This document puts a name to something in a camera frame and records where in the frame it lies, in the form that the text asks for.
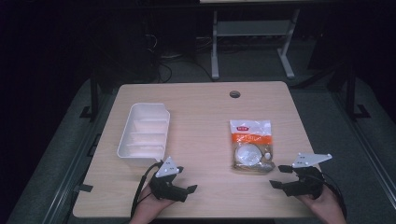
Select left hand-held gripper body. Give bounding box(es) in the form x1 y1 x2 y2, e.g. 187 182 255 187
148 156 190 203

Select orange and white snack packet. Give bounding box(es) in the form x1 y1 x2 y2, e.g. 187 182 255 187
229 119 276 175

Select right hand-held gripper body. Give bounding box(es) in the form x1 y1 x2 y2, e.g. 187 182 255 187
281 152 333 200

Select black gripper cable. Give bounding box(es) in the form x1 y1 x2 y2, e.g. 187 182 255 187
306 172 348 219
130 161 164 219

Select black floor cables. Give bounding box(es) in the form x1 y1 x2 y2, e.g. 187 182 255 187
144 32 216 83

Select white metal desk frame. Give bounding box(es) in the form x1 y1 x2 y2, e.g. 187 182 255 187
210 8 302 80

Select white divided plastic bin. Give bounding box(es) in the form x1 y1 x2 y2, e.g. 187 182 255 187
116 102 172 168

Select person's left hand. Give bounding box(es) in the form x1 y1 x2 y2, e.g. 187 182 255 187
128 184 176 224

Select black table edge clip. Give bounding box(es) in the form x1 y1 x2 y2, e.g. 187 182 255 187
74 183 94 193

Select black metal stand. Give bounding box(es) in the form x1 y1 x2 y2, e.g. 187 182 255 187
344 60 372 121
78 73 101 123

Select person's right hand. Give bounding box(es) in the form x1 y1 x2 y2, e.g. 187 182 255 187
295 186 340 224

